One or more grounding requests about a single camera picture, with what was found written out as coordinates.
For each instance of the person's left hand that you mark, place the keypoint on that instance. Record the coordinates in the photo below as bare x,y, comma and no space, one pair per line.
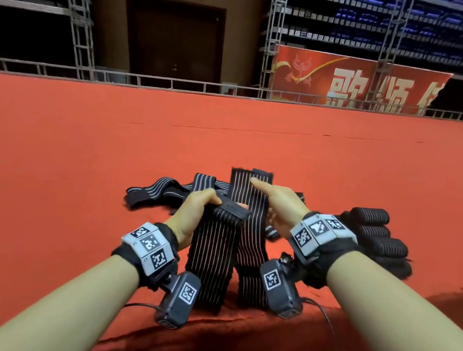
188,217

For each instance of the person's right hand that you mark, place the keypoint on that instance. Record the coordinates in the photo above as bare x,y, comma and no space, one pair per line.
283,206

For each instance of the person's right forearm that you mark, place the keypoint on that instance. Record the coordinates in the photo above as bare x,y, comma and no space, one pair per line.
408,333

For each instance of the person's left forearm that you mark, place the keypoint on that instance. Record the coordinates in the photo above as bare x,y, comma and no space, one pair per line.
61,313

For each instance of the black wristband with marker tags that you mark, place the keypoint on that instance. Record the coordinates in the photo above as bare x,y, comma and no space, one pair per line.
147,252
322,240

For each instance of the red banner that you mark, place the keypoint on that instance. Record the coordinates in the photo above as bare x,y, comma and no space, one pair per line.
351,83

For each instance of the metal railing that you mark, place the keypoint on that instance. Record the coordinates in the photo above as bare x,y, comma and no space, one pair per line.
142,78

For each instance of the dark brown door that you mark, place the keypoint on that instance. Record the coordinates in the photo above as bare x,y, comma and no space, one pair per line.
172,41

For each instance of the metal truss column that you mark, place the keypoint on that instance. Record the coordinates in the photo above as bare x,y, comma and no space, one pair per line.
81,5
393,37
276,27

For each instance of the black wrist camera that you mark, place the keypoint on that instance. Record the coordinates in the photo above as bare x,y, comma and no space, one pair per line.
179,298
280,286

